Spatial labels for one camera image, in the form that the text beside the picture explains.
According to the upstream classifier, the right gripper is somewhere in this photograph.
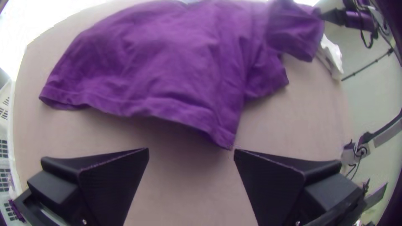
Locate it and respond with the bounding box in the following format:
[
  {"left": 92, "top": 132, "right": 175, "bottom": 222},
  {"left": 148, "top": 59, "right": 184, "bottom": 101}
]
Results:
[{"left": 320, "top": 8, "right": 350, "bottom": 28}]

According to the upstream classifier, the white laundry basket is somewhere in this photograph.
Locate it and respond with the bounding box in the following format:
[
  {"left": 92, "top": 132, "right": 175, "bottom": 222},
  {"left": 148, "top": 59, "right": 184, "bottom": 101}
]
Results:
[{"left": 0, "top": 78, "right": 26, "bottom": 226}]

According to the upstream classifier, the black tripod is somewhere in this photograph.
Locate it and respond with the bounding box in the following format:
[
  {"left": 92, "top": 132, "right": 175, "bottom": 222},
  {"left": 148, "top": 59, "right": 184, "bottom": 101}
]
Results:
[{"left": 340, "top": 49, "right": 394, "bottom": 82}]

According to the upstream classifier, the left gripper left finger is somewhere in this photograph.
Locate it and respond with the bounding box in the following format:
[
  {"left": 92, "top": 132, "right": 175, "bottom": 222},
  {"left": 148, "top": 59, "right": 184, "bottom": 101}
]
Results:
[{"left": 26, "top": 147, "right": 150, "bottom": 226}]

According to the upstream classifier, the white folded garment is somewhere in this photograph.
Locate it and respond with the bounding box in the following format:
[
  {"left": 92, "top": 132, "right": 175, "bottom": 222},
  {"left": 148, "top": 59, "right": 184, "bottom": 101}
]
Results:
[{"left": 315, "top": 33, "right": 345, "bottom": 82}]

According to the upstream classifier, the dark t-shirt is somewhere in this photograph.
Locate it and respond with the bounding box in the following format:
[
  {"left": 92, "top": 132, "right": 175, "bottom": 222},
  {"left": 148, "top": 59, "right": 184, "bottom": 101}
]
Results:
[{"left": 39, "top": 0, "right": 326, "bottom": 151}]

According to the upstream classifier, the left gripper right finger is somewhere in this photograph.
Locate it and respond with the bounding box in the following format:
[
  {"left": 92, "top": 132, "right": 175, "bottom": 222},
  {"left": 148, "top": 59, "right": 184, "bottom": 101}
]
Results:
[{"left": 233, "top": 149, "right": 366, "bottom": 226}]

